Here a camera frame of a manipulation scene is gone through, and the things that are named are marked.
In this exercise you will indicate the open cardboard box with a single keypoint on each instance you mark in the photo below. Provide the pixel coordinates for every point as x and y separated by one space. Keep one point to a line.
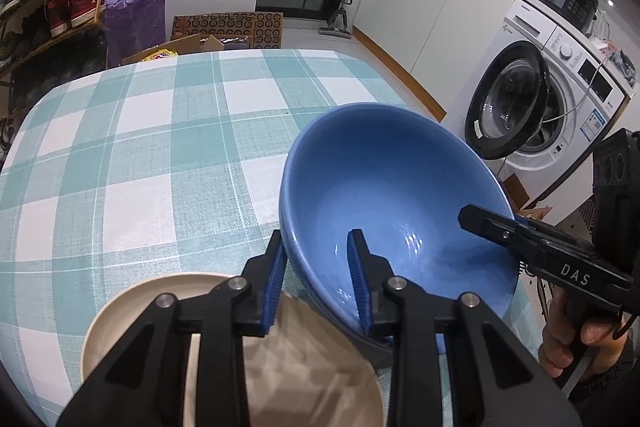
200 44

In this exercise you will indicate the purple plastic bag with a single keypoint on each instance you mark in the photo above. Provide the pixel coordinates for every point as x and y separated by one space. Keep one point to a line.
137 17

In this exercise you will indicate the small cardboard box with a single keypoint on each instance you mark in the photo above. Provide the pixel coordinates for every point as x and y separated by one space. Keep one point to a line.
520 197

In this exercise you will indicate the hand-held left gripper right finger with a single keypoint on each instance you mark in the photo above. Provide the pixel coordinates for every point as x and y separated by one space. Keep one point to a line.
357 277

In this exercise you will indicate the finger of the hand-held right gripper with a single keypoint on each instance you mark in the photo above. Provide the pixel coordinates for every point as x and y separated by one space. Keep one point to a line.
500 234
537 227

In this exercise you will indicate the person's right hand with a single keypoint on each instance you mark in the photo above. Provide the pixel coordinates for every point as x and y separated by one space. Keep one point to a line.
552 342

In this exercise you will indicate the person's right forearm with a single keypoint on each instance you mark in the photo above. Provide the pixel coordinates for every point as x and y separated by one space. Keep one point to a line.
610 377

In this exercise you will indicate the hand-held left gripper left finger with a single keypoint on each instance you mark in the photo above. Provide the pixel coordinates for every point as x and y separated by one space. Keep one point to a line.
272 287

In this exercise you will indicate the white washing machine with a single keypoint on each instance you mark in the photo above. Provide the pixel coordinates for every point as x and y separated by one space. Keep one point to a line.
565 72

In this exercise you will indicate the cream plate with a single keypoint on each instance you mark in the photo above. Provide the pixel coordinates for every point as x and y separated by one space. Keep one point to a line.
310 382

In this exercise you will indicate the large light blue bowl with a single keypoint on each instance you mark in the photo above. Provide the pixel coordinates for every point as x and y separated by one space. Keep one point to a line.
390 172

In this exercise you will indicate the white base cabinet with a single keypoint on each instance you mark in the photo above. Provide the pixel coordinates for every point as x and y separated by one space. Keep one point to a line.
425 7

